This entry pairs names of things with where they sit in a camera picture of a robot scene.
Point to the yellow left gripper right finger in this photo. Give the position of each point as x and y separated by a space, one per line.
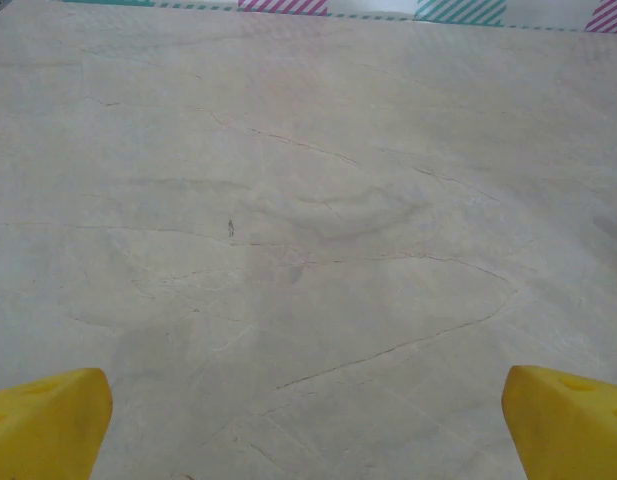
568 430

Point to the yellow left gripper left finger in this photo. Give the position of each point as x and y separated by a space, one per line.
43 425

